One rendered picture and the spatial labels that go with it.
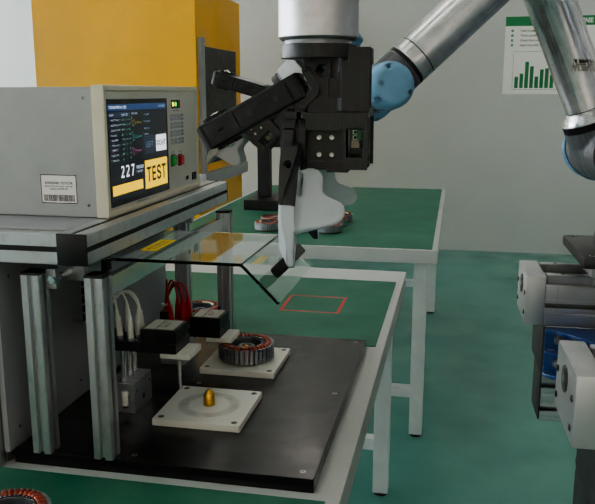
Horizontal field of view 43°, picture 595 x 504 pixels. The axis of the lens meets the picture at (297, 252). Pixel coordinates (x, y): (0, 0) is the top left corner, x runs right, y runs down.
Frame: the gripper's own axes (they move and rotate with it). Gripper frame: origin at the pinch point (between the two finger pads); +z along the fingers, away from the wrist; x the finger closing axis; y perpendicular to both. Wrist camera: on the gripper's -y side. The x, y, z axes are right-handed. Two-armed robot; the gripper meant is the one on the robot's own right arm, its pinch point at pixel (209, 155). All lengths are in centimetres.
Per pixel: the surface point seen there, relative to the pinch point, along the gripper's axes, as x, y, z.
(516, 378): 213, 139, 29
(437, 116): 512, 25, -16
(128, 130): -20.1, -9.0, 1.1
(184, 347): -20.2, 23.0, 20.9
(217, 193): 18.4, 3.7, 9.9
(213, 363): -0.9, 29.1, 28.8
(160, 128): -6.1, -8.8, 1.3
